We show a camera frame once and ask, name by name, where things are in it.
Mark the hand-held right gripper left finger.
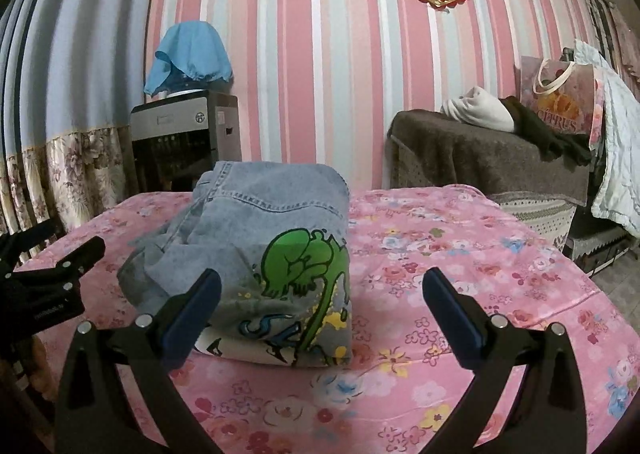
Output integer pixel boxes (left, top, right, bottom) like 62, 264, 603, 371
54, 268, 236, 454

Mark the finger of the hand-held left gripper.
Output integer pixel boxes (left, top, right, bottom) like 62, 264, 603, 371
10, 235, 107, 283
0, 219, 55, 270

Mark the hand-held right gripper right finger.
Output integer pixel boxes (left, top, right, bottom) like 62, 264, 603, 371
421, 268, 591, 454

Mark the printed denim jacket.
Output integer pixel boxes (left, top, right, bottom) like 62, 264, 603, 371
116, 160, 353, 369

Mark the pink floral bedsheet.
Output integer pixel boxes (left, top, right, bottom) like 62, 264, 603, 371
15, 185, 636, 454

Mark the beige patterned cloth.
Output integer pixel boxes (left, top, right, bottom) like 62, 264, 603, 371
492, 191, 576, 247

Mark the dark low furniture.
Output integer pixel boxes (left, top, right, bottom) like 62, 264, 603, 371
565, 221, 631, 277

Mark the silver black water dispenser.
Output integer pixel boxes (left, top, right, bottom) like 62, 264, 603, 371
130, 90, 242, 195

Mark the brown blanket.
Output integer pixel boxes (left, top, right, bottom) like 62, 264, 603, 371
387, 109, 591, 207

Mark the blue floral curtain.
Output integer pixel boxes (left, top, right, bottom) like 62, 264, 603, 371
0, 0, 173, 255

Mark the black cloth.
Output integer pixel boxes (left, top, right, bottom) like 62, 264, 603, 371
500, 95, 593, 166

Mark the white folded cloth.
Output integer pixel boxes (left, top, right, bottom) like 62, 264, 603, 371
440, 86, 516, 133

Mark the white quilt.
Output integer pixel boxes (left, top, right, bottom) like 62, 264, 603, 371
572, 39, 640, 240

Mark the blue cloth cover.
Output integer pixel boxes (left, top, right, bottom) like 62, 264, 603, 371
144, 20, 234, 97

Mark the pink gift bag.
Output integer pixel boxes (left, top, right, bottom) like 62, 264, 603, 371
520, 55, 606, 145

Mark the dark framed wall hanging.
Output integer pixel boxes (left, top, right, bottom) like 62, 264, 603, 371
575, 0, 618, 70

